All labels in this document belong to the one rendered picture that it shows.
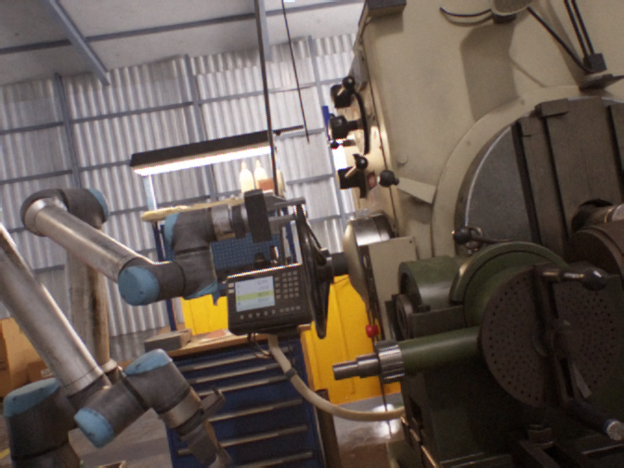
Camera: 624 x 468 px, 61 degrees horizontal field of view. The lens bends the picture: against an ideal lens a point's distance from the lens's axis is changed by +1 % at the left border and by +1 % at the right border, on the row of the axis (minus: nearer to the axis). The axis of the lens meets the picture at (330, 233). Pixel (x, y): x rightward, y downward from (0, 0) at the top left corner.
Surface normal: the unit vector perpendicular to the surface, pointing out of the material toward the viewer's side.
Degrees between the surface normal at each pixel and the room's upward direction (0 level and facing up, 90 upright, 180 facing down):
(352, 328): 90
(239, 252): 90
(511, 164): 90
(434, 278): 47
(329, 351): 90
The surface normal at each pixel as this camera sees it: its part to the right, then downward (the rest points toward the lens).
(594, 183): 0.08, -0.04
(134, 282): -0.53, 0.12
